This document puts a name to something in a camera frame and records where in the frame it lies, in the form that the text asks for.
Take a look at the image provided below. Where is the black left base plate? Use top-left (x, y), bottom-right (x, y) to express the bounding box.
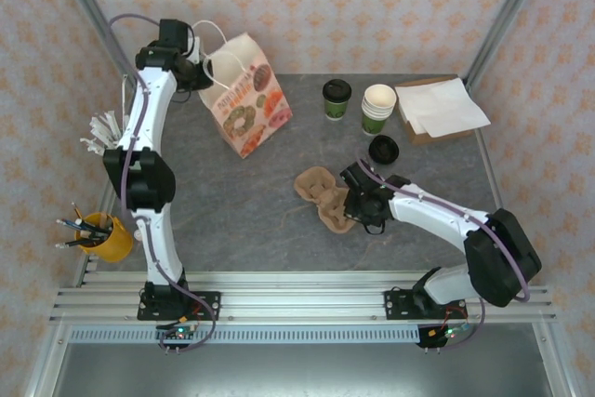
top-left (137, 290), bottom-right (222, 322)

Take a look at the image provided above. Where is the grey metal panel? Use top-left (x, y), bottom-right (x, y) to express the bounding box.
top-left (25, 322), bottom-right (575, 397)

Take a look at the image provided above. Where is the grey slotted cable duct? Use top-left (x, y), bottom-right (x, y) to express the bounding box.
top-left (68, 326), bottom-right (423, 345)

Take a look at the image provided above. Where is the brown pulp cup carrier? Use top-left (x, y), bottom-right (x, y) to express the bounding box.
top-left (293, 166), bottom-right (362, 233)

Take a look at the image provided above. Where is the aluminium table side rail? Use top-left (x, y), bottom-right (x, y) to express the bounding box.
top-left (472, 84), bottom-right (531, 286)

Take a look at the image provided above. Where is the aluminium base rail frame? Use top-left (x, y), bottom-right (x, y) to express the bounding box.
top-left (48, 270), bottom-right (559, 324)

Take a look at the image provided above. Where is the white napkin stack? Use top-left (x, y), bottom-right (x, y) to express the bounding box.
top-left (394, 76), bottom-right (492, 139)

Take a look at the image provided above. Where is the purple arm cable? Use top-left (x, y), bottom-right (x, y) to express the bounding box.
top-left (109, 14), bottom-right (218, 354)
top-left (356, 159), bottom-right (531, 351)

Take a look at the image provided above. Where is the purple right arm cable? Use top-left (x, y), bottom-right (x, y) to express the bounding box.
top-left (356, 159), bottom-right (531, 351)

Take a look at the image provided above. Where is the dark blue pencil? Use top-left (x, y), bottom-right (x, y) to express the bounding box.
top-left (55, 218), bottom-right (113, 234)

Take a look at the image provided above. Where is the donut print paper bag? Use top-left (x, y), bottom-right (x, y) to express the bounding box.
top-left (192, 20), bottom-right (295, 160)

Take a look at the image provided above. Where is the stack of black cup lids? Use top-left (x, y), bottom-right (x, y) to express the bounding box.
top-left (368, 135), bottom-right (401, 166)

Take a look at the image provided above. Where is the stack of green paper cups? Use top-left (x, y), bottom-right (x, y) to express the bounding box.
top-left (361, 84), bottom-right (398, 137)

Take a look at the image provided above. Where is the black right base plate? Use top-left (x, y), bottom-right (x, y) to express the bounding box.
top-left (383, 289), bottom-right (468, 322)

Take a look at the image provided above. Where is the grey white pencil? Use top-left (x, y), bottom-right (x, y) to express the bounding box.
top-left (54, 236), bottom-right (101, 250)

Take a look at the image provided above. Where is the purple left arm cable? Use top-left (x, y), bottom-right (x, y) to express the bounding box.
top-left (109, 14), bottom-right (218, 354)

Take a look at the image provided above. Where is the yellow pencil cup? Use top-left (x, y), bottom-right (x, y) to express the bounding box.
top-left (73, 212), bottom-right (135, 264)

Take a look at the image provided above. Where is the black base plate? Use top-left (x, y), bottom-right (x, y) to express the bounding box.
top-left (383, 289), bottom-right (468, 322)
top-left (137, 290), bottom-right (222, 322)

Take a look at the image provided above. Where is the green coffee cup black lid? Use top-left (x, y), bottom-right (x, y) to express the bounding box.
top-left (323, 79), bottom-right (352, 123)

